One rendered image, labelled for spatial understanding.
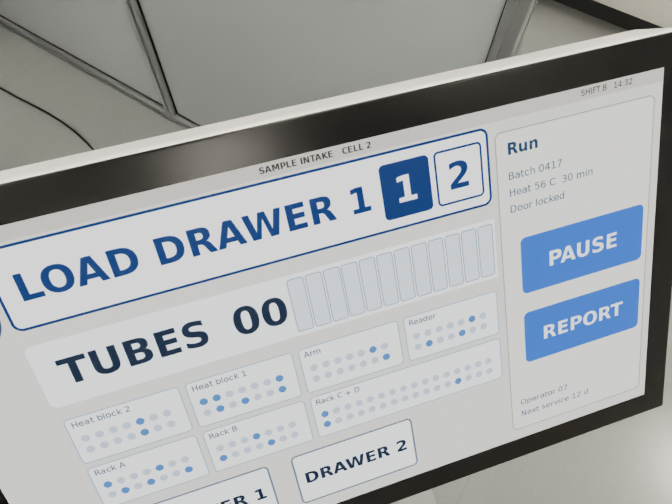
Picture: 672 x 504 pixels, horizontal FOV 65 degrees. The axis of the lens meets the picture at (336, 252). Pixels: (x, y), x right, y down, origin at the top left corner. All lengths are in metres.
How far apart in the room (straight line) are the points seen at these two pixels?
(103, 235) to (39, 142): 1.78
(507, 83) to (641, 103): 0.10
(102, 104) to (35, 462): 1.80
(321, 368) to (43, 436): 0.18
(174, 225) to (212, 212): 0.02
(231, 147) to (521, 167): 0.19
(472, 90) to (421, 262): 0.11
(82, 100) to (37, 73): 0.23
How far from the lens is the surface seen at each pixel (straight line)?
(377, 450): 0.42
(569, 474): 1.56
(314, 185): 0.31
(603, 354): 0.48
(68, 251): 0.33
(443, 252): 0.36
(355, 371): 0.38
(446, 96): 0.33
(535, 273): 0.40
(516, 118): 0.36
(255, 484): 0.42
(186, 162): 0.31
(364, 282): 0.34
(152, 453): 0.39
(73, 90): 2.21
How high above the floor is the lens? 1.42
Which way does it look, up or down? 62 degrees down
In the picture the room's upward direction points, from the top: 3 degrees clockwise
